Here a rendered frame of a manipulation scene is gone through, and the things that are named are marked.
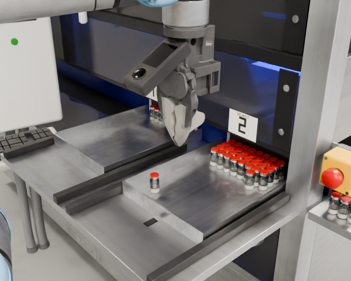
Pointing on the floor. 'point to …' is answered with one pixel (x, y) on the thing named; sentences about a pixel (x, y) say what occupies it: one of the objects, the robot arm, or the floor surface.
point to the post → (313, 128)
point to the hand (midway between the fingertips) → (175, 140)
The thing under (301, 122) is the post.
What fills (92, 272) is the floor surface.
